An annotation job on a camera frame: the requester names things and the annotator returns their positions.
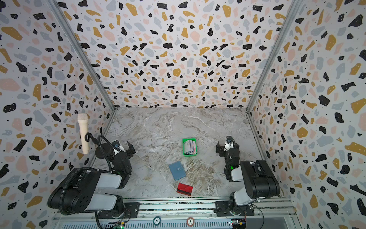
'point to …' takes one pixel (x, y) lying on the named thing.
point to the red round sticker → (190, 221)
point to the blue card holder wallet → (177, 170)
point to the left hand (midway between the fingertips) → (123, 145)
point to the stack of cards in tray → (189, 147)
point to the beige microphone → (83, 119)
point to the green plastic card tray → (185, 139)
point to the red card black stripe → (184, 189)
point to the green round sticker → (157, 220)
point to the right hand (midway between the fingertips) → (230, 141)
